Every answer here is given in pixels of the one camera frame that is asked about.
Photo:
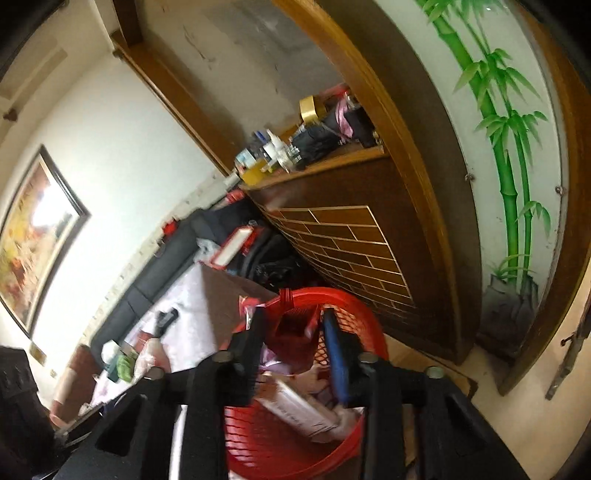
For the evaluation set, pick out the wooden arched frame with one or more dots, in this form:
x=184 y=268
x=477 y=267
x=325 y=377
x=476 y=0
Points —
x=415 y=152

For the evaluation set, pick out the wooden brick-pattern cabinet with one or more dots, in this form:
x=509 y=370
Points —
x=346 y=198

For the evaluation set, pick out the rusty metal latch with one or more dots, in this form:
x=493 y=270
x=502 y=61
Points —
x=565 y=355

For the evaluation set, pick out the orange box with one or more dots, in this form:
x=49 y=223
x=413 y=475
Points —
x=295 y=410

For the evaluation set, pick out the brown armchair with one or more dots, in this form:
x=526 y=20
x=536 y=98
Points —
x=74 y=387

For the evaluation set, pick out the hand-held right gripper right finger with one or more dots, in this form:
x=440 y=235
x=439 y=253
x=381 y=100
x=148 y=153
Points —
x=339 y=369

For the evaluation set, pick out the clear plastic bag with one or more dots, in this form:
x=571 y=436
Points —
x=207 y=250

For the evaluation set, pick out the gold tape roll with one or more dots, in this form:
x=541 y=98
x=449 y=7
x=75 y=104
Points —
x=314 y=109

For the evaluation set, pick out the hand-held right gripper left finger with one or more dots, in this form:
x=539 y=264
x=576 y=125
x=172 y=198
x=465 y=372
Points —
x=249 y=360

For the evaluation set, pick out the black bag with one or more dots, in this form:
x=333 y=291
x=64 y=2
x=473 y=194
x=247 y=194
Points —
x=277 y=263

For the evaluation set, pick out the dark wooden door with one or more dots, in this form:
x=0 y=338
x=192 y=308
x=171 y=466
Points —
x=16 y=383

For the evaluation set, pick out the red cloth item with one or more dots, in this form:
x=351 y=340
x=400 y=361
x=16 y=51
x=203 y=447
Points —
x=171 y=228

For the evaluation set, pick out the small wall plaque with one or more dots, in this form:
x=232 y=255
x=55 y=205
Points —
x=38 y=353

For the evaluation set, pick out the black leather sofa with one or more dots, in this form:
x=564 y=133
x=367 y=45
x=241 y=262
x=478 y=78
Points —
x=138 y=295

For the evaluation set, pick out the bamboo painted glass panel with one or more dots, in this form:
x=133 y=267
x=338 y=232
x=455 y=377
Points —
x=508 y=161

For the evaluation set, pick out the red plastic basket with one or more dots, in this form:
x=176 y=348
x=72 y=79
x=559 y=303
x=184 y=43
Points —
x=277 y=438

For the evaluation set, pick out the green knitted ball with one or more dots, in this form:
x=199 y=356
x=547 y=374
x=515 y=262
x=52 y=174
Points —
x=124 y=368

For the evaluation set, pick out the framed horse painting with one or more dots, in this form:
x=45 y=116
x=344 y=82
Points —
x=32 y=240

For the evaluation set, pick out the dark green tissue box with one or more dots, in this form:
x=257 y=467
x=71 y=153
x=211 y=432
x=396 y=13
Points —
x=111 y=357

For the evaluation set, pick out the white bottle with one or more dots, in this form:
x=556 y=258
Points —
x=274 y=150

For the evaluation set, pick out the yellow box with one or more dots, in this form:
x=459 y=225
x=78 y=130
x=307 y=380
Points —
x=254 y=174

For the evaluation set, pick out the wooden partition frame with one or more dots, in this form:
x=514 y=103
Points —
x=171 y=83

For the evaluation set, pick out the red white flat package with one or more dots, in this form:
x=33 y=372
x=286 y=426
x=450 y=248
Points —
x=233 y=247

